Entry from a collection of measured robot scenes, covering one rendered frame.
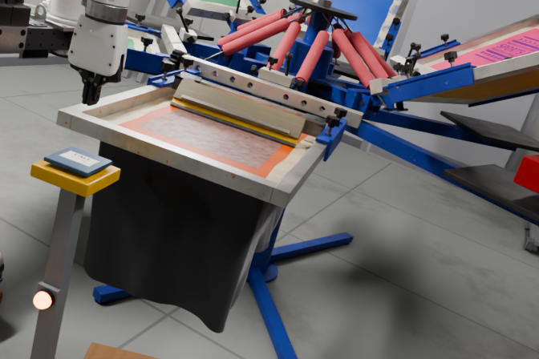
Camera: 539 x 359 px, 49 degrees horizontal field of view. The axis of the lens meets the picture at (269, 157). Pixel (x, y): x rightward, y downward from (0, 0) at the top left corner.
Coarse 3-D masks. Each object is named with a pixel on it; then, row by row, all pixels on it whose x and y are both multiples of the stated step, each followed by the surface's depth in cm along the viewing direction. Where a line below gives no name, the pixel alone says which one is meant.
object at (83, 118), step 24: (120, 96) 165; (144, 96) 176; (240, 96) 207; (72, 120) 140; (96, 120) 141; (120, 144) 138; (144, 144) 137; (168, 144) 139; (192, 168) 135; (216, 168) 134; (312, 168) 158; (264, 192) 132; (288, 192) 131
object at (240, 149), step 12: (228, 132) 173; (240, 132) 176; (204, 144) 157; (216, 144) 159; (228, 144) 162; (240, 144) 165; (252, 144) 168; (264, 144) 171; (276, 144) 175; (216, 156) 151; (228, 156) 153; (240, 156) 156; (252, 156) 158; (264, 156) 161; (276, 156) 164; (240, 168) 147; (252, 168) 149; (264, 168) 152
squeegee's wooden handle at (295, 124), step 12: (180, 84) 184; (192, 84) 184; (180, 96) 182; (192, 96) 182; (204, 96) 182; (216, 96) 182; (228, 96) 182; (228, 108) 180; (240, 108) 180; (252, 108) 181; (264, 108) 181; (264, 120) 179; (276, 120) 179; (288, 120) 179; (300, 120) 179; (300, 132) 177
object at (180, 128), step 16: (160, 112) 173; (176, 112) 178; (128, 128) 152; (144, 128) 156; (160, 128) 159; (176, 128) 163; (192, 128) 167; (208, 128) 171; (224, 128) 175; (176, 144) 151; (192, 144) 154
